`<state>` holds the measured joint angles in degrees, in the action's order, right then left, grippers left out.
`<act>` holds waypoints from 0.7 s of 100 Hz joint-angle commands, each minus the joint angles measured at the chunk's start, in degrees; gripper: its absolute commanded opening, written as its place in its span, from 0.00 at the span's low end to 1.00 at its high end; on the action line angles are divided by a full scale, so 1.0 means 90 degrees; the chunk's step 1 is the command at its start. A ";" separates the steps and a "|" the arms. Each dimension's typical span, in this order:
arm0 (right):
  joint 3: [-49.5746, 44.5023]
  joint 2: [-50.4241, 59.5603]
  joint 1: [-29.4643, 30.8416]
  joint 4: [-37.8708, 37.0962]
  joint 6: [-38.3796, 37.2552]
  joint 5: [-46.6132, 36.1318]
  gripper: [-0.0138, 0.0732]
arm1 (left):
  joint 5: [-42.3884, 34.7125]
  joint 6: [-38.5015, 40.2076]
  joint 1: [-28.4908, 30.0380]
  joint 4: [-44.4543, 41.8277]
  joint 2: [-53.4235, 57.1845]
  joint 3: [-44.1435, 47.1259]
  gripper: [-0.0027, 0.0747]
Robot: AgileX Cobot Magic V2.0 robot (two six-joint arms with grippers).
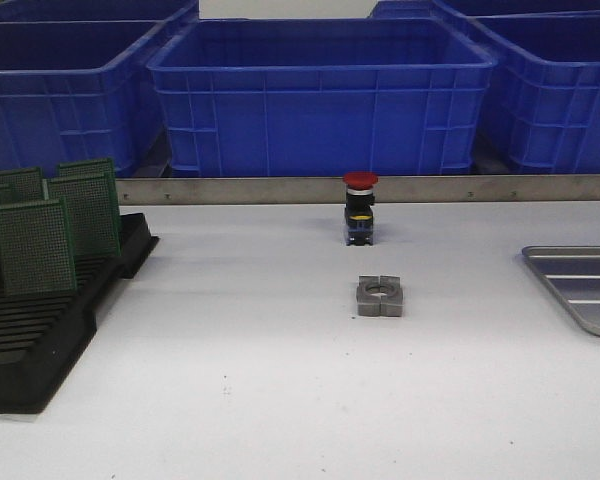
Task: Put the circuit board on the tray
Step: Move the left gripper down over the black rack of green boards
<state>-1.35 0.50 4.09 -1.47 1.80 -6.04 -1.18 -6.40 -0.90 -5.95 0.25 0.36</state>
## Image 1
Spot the green perforated circuit board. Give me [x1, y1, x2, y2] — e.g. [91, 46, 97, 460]
[47, 173, 120, 257]
[0, 199, 77, 297]

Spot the rear right green circuit board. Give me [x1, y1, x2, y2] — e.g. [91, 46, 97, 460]
[56, 157, 115, 177]

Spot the rear left green circuit board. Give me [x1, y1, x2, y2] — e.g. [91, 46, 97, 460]
[0, 167, 45, 202]

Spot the silver metal tray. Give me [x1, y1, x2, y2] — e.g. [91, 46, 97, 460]
[521, 246, 600, 337]

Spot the black slotted board rack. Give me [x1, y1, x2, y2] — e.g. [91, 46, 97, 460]
[0, 213, 159, 414]

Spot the red emergency stop button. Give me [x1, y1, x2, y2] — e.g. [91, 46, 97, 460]
[343, 171, 378, 246]

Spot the grey metal clamp block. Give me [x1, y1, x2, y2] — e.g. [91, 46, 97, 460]
[356, 275, 404, 317]

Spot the centre blue plastic crate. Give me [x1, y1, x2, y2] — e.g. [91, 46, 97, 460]
[148, 18, 495, 177]

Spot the blue plastic crate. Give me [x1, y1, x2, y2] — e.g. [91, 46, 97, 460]
[0, 21, 168, 176]
[468, 15, 600, 174]
[148, 18, 495, 177]

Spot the far right blue crate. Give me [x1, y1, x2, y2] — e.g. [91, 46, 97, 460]
[369, 0, 600, 19]

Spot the left blue plastic crate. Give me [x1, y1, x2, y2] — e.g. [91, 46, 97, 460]
[0, 21, 168, 176]

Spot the right blue plastic crate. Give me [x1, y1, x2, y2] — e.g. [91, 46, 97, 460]
[468, 15, 600, 174]

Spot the far left blue crate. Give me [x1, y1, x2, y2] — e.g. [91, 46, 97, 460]
[0, 1, 199, 22]

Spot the metal table edge rail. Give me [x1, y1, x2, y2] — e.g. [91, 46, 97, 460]
[117, 174, 600, 206]

